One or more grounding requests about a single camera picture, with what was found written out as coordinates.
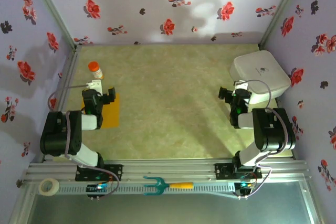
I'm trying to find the grey metal sheet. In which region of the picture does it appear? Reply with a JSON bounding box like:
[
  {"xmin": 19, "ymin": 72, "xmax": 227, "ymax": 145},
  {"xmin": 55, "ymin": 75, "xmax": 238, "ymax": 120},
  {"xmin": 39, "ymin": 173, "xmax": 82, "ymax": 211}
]
[{"xmin": 9, "ymin": 182, "xmax": 328, "ymax": 224}]

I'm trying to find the orange-capped bottle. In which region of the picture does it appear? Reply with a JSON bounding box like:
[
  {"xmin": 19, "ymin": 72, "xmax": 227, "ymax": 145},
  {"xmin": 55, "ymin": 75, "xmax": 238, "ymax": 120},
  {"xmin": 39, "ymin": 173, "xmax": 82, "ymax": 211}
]
[{"xmin": 88, "ymin": 61, "xmax": 104, "ymax": 81}]

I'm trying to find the white lidded box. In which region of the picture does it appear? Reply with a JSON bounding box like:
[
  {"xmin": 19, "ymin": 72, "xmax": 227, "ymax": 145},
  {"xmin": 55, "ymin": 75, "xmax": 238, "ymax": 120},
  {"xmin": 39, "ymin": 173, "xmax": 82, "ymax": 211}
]
[{"xmin": 229, "ymin": 50, "xmax": 291, "ymax": 105}]

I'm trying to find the white tape roll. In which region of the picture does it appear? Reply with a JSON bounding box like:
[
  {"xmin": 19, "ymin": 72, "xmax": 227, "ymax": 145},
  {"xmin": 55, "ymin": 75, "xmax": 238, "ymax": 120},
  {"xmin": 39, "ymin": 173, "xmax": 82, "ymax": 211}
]
[{"xmin": 38, "ymin": 178, "xmax": 60, "ymax": 197}]

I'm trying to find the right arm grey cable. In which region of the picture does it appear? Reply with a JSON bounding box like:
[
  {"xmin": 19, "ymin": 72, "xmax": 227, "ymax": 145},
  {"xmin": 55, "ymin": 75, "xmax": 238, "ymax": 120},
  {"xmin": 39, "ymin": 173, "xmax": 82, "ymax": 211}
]
[{"xmin": 234, "ymin": 79, "xmax": 291, "ymax": 199}]

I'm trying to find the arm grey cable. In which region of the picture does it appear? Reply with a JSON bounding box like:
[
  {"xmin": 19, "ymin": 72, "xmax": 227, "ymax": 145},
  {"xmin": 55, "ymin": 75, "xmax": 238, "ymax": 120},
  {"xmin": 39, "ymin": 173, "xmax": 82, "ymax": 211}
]
[
  {"xmin": 48, "ymin": 83, "xmax": 120, "ymax": 199},
  {"xmin": 234, "ymin": 79, "xmax": 291, "ymax": 199}
]

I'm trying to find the left arm grey cable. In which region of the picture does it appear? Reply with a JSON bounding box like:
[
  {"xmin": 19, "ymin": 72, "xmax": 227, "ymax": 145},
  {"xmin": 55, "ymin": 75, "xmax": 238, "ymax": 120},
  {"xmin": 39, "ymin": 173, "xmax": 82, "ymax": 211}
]
[{"xmin": 48, "ymin": 83, "xmax": 120, "ymax": 199}]

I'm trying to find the aluminium side rail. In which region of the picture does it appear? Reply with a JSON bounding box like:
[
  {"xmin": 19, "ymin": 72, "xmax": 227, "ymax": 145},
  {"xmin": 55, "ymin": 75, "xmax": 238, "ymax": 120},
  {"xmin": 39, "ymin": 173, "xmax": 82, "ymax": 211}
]
[{"xmin": 39, "ymin": 45, "xmax": 81, "ymax": 163}]

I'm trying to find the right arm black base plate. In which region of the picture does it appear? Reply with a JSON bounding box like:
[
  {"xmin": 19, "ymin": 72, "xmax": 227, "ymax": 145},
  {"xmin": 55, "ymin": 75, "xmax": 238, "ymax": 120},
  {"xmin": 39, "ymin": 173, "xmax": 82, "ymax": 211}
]
[{"xmin": 214, "ymin": 163, "xmax": 263, "ymax": 180}]

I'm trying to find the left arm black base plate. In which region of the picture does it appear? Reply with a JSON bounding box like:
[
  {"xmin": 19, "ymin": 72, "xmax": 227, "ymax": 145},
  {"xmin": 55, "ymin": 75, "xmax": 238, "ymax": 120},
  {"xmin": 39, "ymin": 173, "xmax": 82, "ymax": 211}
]
[{"xmin": 75, "ymin": 164, "xmax": 123, "ymax": 182}]

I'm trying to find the aluminium mounting rail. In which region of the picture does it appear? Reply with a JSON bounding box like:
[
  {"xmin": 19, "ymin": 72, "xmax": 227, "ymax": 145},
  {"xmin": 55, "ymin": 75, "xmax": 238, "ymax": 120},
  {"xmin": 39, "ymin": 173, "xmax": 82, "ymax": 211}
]
[{"xmin": 24, "ymin": 158, "xmax": 312, "ymax": 183}]

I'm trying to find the grey slotted cable duct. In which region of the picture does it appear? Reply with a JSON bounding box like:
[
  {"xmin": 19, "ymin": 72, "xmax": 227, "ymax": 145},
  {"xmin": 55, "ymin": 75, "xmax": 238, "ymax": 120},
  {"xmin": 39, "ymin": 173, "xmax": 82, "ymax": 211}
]
[{"xmin": 58, "ymin": 183, "xmax": 237, "ymax": 196}]

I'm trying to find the teal fork yellow handle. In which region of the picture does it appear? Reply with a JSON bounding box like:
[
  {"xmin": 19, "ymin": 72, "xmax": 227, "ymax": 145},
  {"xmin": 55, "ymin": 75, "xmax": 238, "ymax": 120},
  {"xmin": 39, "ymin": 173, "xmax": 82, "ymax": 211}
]
[{"xmin": 143, "ymin": 176, "xmax": 194, "ymax": 196}]

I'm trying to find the aluminium frame post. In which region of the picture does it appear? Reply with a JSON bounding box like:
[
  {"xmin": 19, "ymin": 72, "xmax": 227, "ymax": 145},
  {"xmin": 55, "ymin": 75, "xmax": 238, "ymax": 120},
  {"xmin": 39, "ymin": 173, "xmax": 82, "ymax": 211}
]
[
  {"xmin": 26, "ymin": 0, "xmax": 79, "ymax": 50},
  {"xmin": 258, "ymin": 0, "xmax": 308, "ymax": 49}
]

